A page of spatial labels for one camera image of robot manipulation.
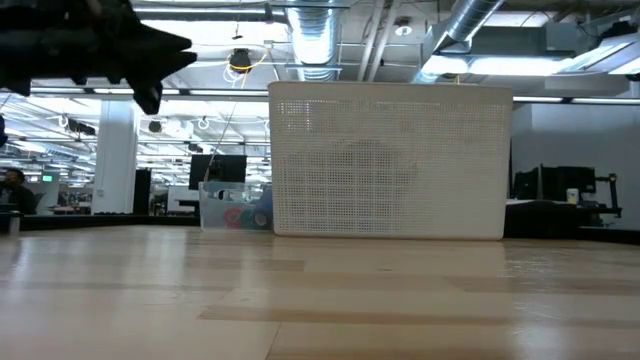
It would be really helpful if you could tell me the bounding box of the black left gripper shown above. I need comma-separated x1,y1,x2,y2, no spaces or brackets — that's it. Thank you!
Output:
29,0,198,116

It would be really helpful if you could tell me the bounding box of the white building column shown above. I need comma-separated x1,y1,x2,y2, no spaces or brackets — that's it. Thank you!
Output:
91,99,140,215

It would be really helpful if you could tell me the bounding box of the black office monitor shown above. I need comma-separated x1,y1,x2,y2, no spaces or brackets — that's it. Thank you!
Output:
188,154,248,191

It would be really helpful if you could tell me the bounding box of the black tall cabinet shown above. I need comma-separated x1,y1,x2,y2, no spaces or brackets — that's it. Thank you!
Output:
132,168,152,215

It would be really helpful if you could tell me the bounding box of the clear plastic container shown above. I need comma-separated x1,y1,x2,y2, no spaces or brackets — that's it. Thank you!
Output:
198,180,275,232

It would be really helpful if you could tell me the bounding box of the red tape roll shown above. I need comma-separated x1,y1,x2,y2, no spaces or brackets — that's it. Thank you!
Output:
223,208,245,230

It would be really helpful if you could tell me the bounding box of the person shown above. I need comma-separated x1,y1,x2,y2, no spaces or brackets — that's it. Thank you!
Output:
0,167,39,216

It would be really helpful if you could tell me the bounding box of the white perforated plastic basket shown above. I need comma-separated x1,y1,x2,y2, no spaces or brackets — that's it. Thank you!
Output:
267,81,515,241

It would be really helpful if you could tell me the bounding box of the long ceiling light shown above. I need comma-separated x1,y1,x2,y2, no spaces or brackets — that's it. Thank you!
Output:
419,53,571,77

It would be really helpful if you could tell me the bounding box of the black desk monitor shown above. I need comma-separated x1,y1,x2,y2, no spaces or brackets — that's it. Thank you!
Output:
539,166,597,202

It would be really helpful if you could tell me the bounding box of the black yellow cable reel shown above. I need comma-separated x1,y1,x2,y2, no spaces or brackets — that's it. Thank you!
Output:
228,47,254,74

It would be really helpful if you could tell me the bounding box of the silver ribbed air duct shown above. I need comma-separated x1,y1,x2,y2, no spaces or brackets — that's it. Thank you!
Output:
439,0,506,44
287,0,344,82

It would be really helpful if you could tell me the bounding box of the black aluminium table frame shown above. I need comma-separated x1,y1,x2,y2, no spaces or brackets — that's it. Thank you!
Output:
0,212,640,246

